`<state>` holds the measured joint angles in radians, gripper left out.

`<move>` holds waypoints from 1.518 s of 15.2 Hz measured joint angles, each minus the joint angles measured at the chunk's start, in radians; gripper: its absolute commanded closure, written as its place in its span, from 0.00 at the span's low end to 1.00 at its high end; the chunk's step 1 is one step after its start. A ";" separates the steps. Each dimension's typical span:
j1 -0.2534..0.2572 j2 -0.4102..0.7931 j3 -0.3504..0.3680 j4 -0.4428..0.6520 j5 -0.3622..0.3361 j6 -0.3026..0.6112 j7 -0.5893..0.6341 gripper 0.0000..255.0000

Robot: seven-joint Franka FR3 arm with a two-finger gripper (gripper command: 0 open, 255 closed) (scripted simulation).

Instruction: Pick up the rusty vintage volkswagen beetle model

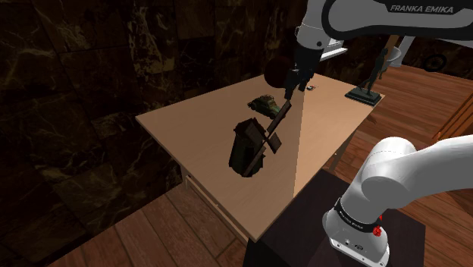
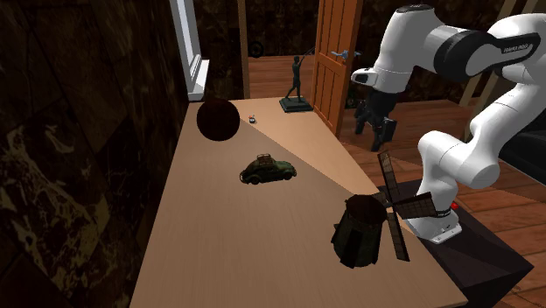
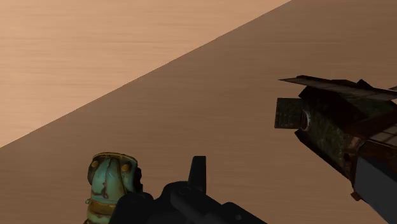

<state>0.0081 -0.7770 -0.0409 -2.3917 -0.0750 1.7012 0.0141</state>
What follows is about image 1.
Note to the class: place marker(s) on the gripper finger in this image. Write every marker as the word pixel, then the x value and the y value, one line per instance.
pixel 305 82
pixel 290 87

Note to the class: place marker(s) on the green toy car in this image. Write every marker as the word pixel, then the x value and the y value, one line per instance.
pixel 263 104

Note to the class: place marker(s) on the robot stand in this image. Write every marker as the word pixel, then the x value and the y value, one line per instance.
pixel 295 229

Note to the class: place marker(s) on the dark red ball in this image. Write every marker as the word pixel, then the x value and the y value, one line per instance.
pixel 276 72

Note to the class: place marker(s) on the wooden table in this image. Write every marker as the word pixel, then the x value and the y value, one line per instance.
pixel 207 133

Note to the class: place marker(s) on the dark wooden windmill model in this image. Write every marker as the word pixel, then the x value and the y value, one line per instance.
pixel 244 148

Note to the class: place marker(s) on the dark human figure statue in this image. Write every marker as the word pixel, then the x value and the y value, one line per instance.
pixel 364 95

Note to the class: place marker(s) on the wooden furniture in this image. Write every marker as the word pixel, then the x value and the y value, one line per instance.
pixel 456 118

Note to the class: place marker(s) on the black round wheel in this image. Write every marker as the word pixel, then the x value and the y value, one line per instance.
pixel 425 63

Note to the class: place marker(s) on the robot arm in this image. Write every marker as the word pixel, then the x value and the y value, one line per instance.
pixel 391 174

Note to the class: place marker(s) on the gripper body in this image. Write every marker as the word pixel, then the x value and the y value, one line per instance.
pixel 307 59

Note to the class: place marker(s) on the white pedestal fixture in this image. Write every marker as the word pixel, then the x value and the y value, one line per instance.
pixel 401 51

